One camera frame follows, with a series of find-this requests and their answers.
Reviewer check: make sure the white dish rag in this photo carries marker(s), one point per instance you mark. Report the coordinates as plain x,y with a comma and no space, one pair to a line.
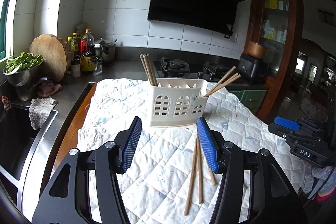
39,111

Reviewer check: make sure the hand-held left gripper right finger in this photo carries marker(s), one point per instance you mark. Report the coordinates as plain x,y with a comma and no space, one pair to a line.
208,145

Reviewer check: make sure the small glass jar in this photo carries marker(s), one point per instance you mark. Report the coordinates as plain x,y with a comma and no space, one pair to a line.
97,67

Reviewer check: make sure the green leafy vegetables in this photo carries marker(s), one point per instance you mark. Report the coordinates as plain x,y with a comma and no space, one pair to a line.
22,61

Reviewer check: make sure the round wooden cutting board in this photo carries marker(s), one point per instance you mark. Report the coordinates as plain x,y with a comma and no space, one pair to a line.
50,56

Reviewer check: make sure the yellow cap sauce bottle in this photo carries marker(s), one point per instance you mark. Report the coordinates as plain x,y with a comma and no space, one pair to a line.
69,48

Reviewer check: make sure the black gas stove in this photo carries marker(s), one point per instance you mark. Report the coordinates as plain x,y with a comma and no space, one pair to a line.
183,67

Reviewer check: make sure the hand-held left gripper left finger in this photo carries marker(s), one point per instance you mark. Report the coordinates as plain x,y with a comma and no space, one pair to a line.
130,148

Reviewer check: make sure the steel cooking pot with lid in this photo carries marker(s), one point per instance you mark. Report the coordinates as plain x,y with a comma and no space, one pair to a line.
107,52

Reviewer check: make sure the metal pot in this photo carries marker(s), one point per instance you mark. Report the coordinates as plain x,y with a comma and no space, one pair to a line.
29,92

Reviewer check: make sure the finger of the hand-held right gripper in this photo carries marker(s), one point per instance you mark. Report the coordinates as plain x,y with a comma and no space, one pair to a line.
278,130
286,123

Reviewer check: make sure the green window frame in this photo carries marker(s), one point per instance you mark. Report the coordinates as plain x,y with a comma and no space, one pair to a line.
4,29

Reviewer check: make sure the white plastic utensil holder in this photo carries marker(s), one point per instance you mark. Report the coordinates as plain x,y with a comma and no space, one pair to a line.
176,106

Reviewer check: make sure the white quilted mat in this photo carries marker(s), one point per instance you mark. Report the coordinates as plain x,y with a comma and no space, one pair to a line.
162,176

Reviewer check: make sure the small white shaker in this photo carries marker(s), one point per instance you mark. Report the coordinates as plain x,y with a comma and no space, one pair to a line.
76,70

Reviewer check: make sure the pink cloth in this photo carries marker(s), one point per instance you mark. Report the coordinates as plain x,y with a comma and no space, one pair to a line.
50,89

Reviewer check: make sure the metal bowl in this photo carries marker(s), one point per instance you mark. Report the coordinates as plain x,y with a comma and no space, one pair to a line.
21,77

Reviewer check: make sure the wooden glass door cabinet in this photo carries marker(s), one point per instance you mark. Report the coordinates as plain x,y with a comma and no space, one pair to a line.
295,56

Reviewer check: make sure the copper pot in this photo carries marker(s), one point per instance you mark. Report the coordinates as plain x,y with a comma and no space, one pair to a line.
257,49

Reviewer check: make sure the green drawer cabinet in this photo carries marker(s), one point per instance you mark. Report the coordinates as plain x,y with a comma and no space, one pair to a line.
249,100

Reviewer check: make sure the steel sink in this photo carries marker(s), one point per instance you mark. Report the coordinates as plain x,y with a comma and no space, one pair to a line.
15,145

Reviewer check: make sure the large clear oil bottle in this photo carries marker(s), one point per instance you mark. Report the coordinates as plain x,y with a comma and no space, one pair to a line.
88,56

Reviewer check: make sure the red white scrubber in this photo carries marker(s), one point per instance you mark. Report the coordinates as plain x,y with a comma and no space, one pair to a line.
4,102

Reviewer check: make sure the yellow box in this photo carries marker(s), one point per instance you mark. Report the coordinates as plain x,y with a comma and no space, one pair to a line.
273,2

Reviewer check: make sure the black countertop appliance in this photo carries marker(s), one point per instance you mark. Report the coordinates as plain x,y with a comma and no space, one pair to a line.
252,67

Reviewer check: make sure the wall socket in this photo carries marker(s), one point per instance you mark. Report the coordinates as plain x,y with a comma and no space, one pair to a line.
234,37

